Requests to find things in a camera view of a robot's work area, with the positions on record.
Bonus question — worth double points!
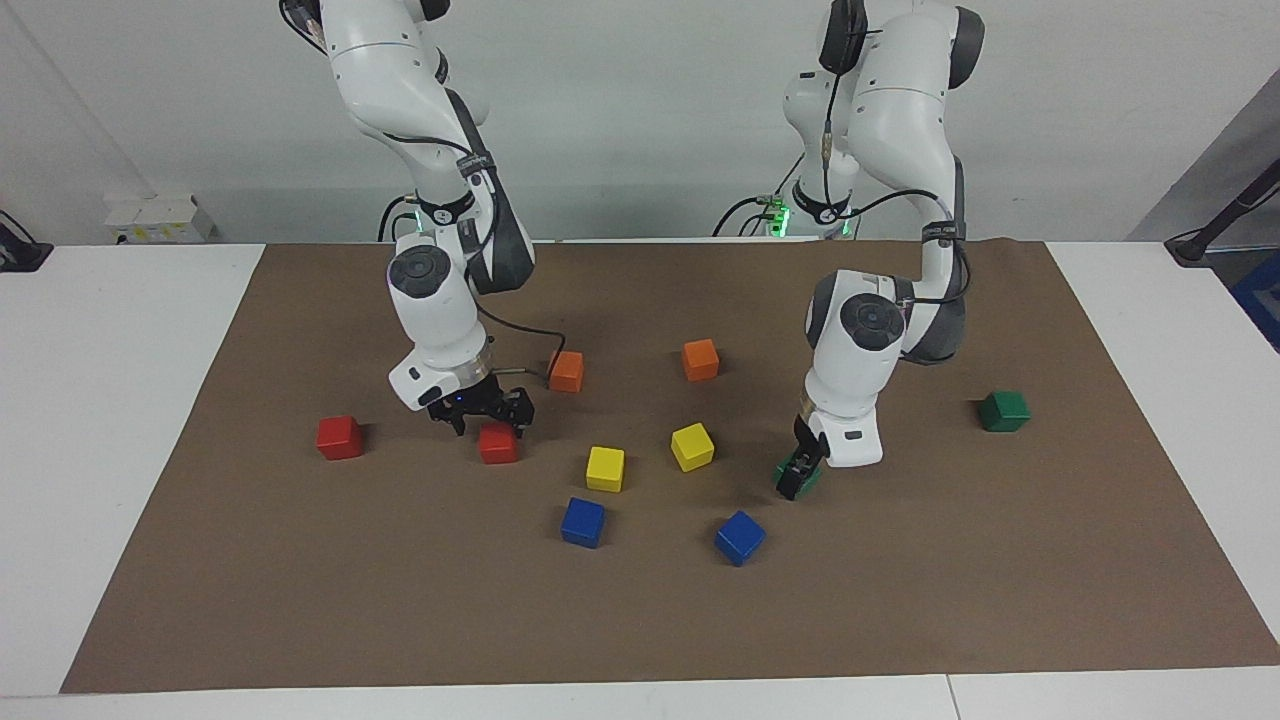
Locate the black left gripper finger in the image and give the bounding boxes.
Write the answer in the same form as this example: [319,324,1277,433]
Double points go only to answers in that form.
[776,448,815,502]

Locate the green wooden cube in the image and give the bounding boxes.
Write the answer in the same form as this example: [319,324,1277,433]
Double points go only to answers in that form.
[978,390,1032,434]
[773,455,825,498]

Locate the red wooden cube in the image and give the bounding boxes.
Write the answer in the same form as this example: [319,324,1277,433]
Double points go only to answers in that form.
[316,415,364,462]
[478,421,521,466]

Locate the blue wooden cube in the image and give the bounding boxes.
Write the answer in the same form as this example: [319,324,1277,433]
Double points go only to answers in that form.
[560,497,607,550]
[713,510,768,568]

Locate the yellow wooden cube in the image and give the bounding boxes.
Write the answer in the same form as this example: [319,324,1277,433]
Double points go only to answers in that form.
[670,422,716,473]
[585,446,626,494]

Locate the brown paper table mat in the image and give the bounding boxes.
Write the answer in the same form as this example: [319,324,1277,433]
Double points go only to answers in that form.
[60,238,1280,694]

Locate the black pole stand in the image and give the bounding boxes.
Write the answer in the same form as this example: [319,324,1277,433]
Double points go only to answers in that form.
[1164,158,1280,268]

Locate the black stand base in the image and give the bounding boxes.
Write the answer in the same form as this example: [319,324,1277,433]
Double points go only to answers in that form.
[0,208,54,274]

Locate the blue box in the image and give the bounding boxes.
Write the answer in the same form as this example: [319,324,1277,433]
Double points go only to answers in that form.
[1230,248,1280,353]

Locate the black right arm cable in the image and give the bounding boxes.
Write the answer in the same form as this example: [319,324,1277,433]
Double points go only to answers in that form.
[478,300,567,386]

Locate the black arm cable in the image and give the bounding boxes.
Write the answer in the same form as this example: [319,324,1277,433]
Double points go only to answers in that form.
[478,300,567,386]
[815,30,971,306]

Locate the black base cable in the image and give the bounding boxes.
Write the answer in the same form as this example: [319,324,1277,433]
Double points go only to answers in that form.
[712,150,806,239]
[377,193,419,244]

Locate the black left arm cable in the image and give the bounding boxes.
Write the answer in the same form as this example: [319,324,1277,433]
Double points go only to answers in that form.
[815,30,971,306]

